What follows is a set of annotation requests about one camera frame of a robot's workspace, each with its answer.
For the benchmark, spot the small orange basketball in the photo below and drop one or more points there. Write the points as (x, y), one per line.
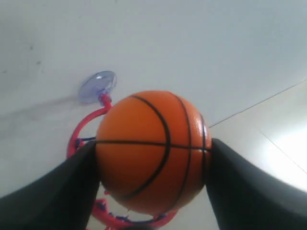
(152, 151)

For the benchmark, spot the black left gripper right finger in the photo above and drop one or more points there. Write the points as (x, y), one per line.
(244, 197)

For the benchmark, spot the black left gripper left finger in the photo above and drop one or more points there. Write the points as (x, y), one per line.
(61, 200)

